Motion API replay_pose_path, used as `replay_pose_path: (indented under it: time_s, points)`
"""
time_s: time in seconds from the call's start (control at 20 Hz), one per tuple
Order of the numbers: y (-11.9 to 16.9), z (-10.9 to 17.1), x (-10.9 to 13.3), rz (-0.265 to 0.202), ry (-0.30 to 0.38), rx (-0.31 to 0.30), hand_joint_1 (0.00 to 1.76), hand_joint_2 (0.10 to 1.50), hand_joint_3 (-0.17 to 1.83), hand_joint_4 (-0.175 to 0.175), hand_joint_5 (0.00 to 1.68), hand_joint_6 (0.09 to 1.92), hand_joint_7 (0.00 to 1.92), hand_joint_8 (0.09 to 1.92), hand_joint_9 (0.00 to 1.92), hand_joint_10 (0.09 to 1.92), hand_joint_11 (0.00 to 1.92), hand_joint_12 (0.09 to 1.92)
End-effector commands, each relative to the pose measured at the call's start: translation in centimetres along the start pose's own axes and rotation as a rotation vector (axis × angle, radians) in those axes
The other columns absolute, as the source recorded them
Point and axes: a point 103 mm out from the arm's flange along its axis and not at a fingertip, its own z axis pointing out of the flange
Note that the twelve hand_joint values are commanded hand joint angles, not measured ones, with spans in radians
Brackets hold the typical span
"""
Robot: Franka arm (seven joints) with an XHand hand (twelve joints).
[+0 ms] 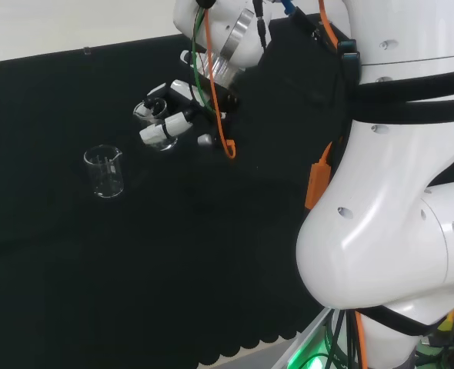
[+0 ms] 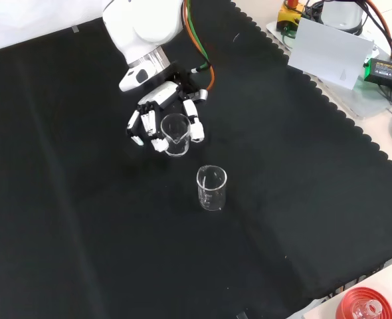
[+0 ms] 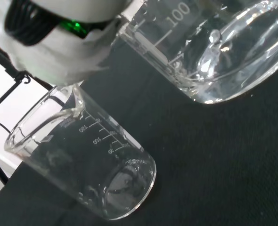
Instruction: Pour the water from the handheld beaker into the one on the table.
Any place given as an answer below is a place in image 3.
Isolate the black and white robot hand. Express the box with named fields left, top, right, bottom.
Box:
left=0, top=0, right=136, bottom=86

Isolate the empty clear glass beaker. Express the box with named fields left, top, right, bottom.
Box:
left=4, top=84, right=157, bottom=221

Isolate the black tripod stand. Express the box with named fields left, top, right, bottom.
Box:
left=0, top=35, right=59, bottom=186

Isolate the black bench cloth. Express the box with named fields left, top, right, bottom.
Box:
left=0, top=40, right=278, bottom=226

